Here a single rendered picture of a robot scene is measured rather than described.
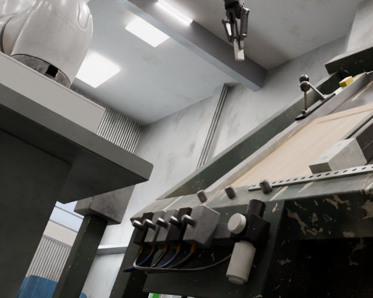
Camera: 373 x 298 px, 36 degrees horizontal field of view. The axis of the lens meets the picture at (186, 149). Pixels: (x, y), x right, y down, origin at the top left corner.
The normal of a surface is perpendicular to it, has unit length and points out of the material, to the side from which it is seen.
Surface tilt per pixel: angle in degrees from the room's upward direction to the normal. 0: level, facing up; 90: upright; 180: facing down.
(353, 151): 90
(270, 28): 180
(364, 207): 146
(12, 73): 90
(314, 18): 180
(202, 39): 90
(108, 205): 90
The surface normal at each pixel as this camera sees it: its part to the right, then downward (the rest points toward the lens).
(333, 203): -0.69, 0.47
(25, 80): 0.52, -0.18
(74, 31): 0.69, -0.15
